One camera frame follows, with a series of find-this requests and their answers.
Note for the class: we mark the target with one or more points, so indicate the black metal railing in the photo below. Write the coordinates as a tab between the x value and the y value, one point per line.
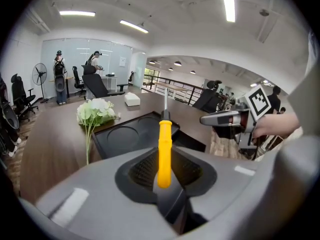
175	80

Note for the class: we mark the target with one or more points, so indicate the white tissue box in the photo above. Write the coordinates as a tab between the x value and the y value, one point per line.
132	99

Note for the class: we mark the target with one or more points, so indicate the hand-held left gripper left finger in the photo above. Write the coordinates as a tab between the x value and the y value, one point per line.
100	184

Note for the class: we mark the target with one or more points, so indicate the person's right hand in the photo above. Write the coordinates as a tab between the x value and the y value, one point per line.
262	126

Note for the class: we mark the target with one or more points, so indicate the black office chair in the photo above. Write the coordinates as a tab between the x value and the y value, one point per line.
131	76
208	99
77	80
96	84
21	96

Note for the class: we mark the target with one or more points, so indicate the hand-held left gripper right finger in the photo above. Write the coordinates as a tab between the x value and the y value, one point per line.
225	184

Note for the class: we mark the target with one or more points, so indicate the small white desk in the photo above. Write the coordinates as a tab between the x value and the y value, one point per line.
110	77

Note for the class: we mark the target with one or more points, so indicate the white artificial flower bunch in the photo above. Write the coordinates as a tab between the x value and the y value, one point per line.
96	109

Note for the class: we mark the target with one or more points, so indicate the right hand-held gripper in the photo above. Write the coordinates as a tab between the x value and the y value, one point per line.
258	101

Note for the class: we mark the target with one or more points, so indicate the window with green view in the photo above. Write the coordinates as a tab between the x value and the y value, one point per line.
151	75

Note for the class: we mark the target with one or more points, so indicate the white paper notice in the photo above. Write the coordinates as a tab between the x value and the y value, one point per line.
122	61

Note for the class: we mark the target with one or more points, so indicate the person's right forearm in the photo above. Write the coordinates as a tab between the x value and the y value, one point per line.
282	124

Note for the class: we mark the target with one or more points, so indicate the black case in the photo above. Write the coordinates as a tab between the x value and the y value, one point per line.
125	134

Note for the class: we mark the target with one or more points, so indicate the black standing fan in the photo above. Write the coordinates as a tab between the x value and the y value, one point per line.
39	72

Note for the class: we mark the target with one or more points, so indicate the long ceiling light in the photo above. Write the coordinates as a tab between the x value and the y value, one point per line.
77	13
228	1
133	26

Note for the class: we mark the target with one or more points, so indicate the light wooden table white frame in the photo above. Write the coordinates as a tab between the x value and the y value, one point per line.
170	86

